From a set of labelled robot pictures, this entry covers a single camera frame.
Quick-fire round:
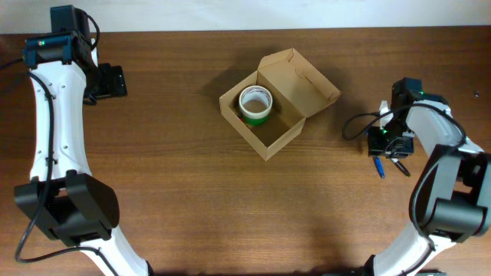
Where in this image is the beige masking tape roll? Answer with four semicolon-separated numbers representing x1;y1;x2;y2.
239;85;273;120

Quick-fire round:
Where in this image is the black permanent marker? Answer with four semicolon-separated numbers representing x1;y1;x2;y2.
391;159;411;177

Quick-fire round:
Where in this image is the blue pen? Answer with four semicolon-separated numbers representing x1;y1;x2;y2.
373;156;385;179

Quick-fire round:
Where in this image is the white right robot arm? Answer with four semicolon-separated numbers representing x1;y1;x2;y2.
365;77;490;275

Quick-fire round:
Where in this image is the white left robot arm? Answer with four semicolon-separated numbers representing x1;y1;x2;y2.
15;5;153;275

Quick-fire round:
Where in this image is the green tape roll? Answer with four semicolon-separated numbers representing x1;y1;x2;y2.
241;110;269;127

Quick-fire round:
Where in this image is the brown cardboard box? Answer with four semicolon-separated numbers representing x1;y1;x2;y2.
219;48;341;160

